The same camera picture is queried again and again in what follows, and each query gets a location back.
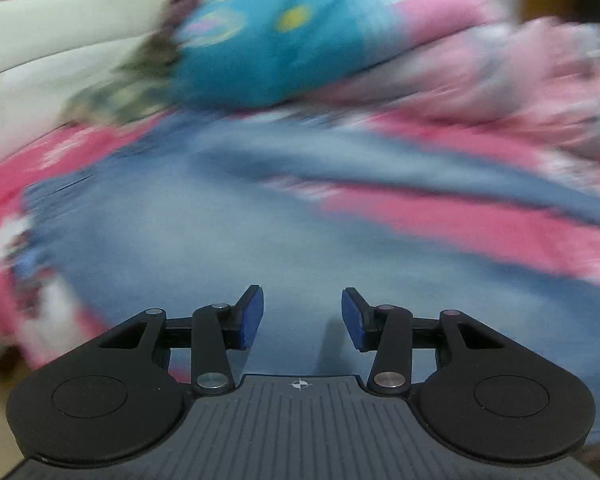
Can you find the pink grey floral duvet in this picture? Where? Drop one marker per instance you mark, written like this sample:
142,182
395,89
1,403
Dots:
480,60

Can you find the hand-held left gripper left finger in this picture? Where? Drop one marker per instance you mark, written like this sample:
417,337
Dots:
250,317

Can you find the pink floral blanket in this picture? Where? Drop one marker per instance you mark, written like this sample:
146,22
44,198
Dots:
480,230

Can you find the blue denim jeans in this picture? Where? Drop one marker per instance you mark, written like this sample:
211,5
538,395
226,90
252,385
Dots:
230,240

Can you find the brown fuzzy cloth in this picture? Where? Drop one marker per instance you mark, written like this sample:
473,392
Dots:
182,5

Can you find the checkered pillow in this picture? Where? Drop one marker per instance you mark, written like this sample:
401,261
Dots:
130,90

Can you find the teal blue garment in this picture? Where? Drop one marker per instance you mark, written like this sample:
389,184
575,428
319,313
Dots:
280,60

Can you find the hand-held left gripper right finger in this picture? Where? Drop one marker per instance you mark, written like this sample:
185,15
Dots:
352,317

